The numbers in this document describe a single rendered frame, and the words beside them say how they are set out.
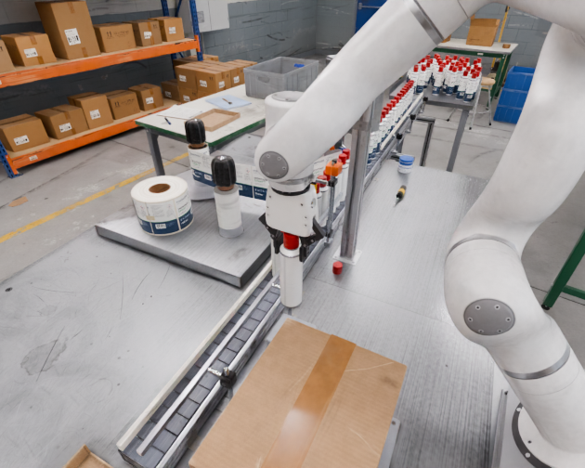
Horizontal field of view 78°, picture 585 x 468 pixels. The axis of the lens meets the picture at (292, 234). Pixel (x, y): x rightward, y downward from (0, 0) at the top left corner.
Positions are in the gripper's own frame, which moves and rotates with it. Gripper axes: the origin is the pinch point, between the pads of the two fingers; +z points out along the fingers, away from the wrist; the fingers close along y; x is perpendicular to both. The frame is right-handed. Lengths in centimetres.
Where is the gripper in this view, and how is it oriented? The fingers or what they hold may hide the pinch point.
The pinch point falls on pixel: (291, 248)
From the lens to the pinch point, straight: 78.0
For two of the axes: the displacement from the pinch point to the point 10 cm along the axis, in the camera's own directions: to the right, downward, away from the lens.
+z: 0.0, 8.1, 5.9
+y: -8.9, -2.6, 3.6
